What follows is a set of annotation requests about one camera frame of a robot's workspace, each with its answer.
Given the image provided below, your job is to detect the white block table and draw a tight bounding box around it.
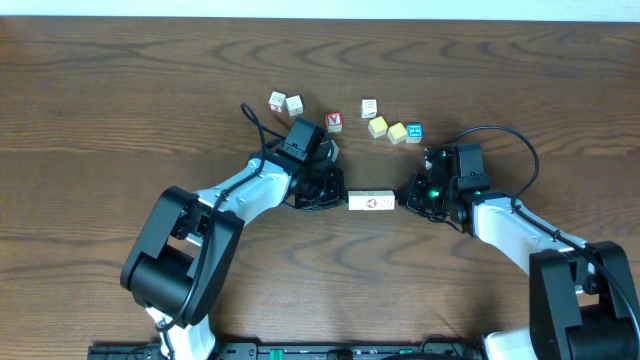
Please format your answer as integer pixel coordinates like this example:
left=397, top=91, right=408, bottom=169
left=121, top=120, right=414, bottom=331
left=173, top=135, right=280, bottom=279
left=348, top=191, right=365, bottom=211

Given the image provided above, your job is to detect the white block violin picture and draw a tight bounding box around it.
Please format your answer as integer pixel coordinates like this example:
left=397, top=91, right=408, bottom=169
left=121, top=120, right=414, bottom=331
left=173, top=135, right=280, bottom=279
left=363, top=191, right=381, bottom=209

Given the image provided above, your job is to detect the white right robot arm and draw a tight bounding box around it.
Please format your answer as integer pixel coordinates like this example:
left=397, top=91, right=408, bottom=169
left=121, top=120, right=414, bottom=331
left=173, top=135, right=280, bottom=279
left=398, top=174, right=639, bottom=359

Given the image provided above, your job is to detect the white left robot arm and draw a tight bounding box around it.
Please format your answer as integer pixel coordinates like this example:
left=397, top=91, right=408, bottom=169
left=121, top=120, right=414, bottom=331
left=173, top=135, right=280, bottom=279
left=120, top=154, right=345, bottom=359

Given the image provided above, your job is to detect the red letter V block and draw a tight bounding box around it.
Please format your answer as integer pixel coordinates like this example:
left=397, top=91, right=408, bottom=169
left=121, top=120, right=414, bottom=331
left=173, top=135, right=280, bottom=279
left=325, top=112, right=343, bottom=133

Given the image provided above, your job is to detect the blue block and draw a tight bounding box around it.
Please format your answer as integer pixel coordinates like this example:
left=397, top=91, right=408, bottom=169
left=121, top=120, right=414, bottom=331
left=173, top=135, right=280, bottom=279
left=406, top=123, right=424, bottom=144

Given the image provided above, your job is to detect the yellow block right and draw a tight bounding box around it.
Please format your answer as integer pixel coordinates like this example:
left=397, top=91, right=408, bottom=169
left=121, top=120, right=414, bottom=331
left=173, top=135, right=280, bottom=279
left=387, top=122, right=408, bottom=145

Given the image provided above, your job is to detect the yellow block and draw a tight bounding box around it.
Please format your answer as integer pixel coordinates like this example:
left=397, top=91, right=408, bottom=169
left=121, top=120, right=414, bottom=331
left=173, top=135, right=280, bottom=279
left=387, top=122, right=408, bottom=145
left=368, top=116, right=388, bottom=138

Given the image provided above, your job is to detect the white block beside red three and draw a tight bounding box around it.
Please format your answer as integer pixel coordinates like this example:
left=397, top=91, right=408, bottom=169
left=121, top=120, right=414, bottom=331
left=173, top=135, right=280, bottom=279
left=285, top=95, right=304, bottom=117

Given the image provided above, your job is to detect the yellow block left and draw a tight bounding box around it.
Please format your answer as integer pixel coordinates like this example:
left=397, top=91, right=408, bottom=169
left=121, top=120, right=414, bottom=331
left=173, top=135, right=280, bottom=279
left=368, top=116, right=388, bottom=138

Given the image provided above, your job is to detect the white block red number three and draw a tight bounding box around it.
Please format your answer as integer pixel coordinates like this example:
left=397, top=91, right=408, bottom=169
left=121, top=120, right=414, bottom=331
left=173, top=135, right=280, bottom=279
left=268, top=91, right=287, bottom=113

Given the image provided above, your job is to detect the white block letter B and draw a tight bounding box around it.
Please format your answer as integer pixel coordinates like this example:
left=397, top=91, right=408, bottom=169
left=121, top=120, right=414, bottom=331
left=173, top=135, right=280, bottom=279
left=361, top=99, right=378, bottom=119

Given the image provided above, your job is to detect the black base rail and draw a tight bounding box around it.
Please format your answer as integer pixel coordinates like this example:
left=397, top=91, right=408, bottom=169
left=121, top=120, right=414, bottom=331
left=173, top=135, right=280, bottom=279
left=86, top=340, right=486, bottom=360

